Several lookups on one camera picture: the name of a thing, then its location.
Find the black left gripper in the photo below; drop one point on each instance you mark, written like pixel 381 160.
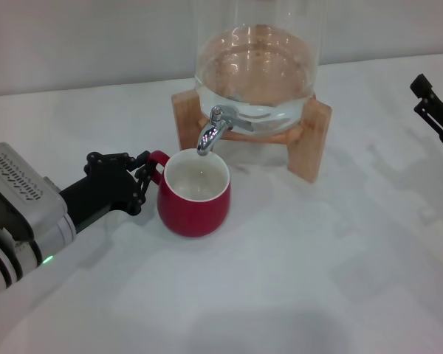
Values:
pixel 103 191

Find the red ceramic cup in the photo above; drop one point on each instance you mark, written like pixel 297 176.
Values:
pixel 195 217

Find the chrome faucet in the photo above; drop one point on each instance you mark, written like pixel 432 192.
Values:
pixel 206 138

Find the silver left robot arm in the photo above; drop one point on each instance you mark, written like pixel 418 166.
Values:
pixel 0 258

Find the wooden dispenser stand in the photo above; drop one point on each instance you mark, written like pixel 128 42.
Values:
pixel 310 147

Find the glass water dispenser jar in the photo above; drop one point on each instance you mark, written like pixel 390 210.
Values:
pixel 258 73

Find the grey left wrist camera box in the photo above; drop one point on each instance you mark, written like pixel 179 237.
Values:
pixel 18 191

